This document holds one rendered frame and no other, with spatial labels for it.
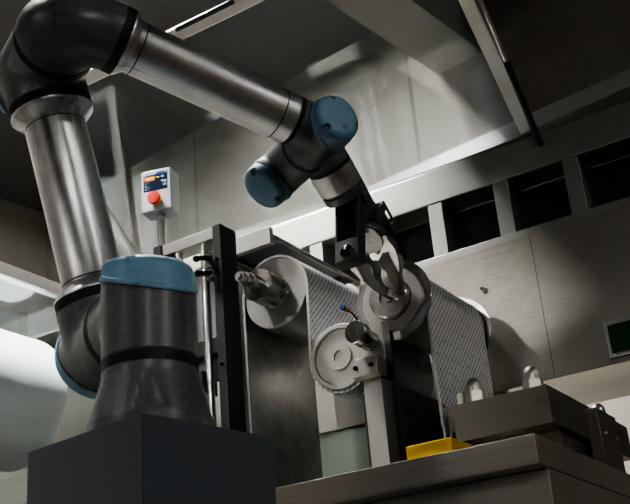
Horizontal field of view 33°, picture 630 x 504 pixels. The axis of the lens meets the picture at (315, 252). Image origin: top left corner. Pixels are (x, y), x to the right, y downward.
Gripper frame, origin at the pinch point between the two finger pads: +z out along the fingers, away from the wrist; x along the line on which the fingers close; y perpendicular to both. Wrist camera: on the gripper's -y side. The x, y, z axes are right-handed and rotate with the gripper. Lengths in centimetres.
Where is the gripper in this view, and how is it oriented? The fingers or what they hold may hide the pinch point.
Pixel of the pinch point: (391, 293)
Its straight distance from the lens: 180.4
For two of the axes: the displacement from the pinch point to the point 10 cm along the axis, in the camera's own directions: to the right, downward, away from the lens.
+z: 4.6, 8.2, 3.4
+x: -8.4, 2.8, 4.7
